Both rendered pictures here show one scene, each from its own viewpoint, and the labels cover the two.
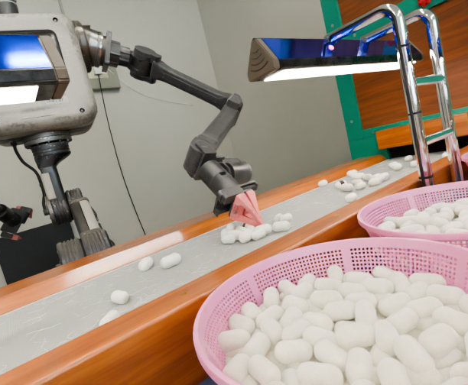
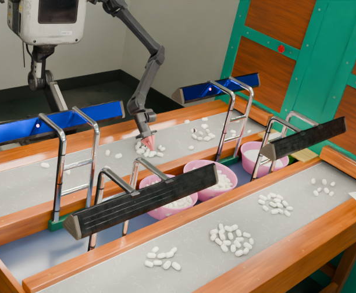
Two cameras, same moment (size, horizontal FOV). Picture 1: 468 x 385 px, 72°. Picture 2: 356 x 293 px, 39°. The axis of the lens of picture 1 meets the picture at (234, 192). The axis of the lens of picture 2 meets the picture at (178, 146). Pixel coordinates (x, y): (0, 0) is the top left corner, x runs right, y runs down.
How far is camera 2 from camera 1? 197 cm
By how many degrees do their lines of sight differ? 26
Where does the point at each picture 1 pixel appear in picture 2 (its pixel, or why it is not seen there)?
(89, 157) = not seen: outside the picture
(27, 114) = (49, 39)
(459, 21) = (288, 70)
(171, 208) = not seen: hidden behind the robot
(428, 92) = (263, 91)
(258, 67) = (176, 97)
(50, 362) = (107, 186)
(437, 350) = (178, 204)
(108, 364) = (118, 189)
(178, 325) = not seen: hidden behind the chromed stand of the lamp
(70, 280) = (76, 148)
